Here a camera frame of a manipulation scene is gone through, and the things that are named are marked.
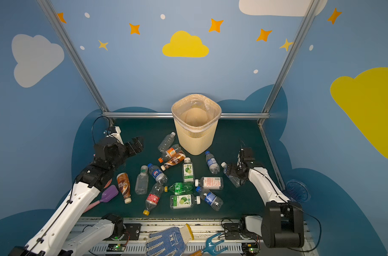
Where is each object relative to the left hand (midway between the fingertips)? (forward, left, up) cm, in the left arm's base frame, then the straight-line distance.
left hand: (138, 139), depth 73 cm
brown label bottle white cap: (-12, +11, -24) cm, 29 cm away
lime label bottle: (-20, -21, -25) cm, 39 cm away
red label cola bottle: (-20, -6, -23) cm, 31 cm away
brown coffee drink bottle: (+5, -16, -25) cm, 30 cm away
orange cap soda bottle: (+9, -11, -25) cm, 29 cm away
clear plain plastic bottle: (+17, -8, -25) cm, 31 cm away
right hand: (-3, -51, -22) cm, 55 cm away
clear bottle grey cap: (-9, +3, -28) cm, 30 cm away
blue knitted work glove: (-37, -16, -29) cm, 49 cm away
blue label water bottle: (-19, -38, -29) cm, 51 cm away
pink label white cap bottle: (-10, -36, -25) cm, 45 cm away
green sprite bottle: (-13, -19, -26) cm, 35 cm away
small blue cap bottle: (+2, -37, -24) cm, 44 cm away
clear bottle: (-9, -50, -24) cm, 56 cm away
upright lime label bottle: (-4, -23, -26) cm, 35 cm away
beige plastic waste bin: (+34, -27, -17) cm, 46 cm away
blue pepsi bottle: (-6, -6, -24) cm, 25 cm away
